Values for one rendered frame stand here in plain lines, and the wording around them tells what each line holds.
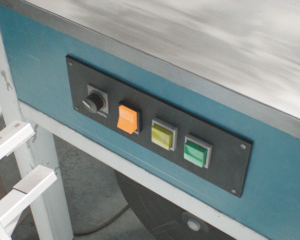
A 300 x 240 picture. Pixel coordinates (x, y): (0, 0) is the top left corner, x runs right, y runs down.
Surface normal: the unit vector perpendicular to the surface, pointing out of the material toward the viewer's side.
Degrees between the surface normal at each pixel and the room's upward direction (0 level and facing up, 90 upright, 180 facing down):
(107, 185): 0
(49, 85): 90
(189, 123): 90
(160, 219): 90
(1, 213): 19
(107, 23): 0
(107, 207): 0
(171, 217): 90
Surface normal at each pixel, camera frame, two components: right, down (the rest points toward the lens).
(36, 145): 0.81, 0.40
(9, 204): -0.26, -0.81
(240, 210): -0.58, 0.57
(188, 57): 0.00, -0.72
